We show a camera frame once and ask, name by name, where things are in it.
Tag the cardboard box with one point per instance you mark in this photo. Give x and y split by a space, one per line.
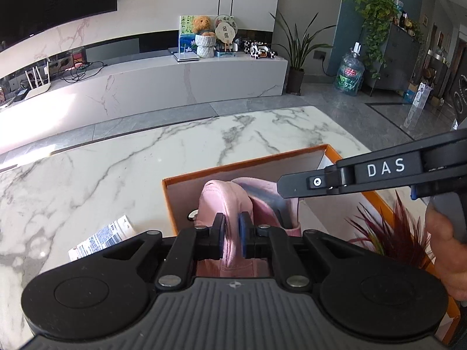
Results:
436 101

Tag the grey metal cabinet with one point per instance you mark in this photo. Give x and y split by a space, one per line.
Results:
397 54

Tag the white cream tube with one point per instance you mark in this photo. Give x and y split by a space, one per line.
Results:
109 233

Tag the potted long-leaf plant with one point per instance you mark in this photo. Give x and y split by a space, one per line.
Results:
294 82

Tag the black flat device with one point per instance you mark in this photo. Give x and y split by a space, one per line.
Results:
21 95

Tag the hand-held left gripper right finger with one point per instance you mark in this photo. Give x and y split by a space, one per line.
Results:
242 238

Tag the wall socket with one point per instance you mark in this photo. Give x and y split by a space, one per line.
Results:
320 55

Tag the round paper fan on stand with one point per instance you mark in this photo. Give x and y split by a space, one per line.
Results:
225 27

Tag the white router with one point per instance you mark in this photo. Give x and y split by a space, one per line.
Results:
38 89

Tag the black television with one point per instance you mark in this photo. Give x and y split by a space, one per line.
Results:
54 0

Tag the marble tv cabinet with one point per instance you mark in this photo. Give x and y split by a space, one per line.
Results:
164 80

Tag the blue landscape painting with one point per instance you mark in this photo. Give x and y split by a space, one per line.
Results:
186 32

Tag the flat blue box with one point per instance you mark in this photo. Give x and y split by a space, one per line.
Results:
228 54

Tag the person's right hand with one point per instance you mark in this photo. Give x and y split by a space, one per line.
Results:
445 259

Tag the pink cloth cap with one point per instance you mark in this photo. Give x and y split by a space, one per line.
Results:
219 197

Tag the red artificial plant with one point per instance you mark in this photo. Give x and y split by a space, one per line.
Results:
397 237

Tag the marble desktop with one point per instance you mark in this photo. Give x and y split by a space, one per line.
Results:
109 175

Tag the hanging ivy plant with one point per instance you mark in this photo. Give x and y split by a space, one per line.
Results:
375 11

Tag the spotted cow toy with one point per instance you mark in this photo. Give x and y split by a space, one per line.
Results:
264 51

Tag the water jug with green label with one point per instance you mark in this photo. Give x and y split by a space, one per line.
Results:
349 76

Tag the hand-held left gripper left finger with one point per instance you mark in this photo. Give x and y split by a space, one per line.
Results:
220 238

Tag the white paper bag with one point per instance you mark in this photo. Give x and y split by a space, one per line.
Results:
420 94

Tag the silver laptop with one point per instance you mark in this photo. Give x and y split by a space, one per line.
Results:
186 57

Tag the brown teddy bear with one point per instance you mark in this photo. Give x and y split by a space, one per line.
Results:
202 23

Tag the orange storage box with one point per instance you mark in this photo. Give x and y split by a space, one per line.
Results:
255 169

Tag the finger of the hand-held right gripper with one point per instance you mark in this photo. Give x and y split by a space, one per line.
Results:
310 184

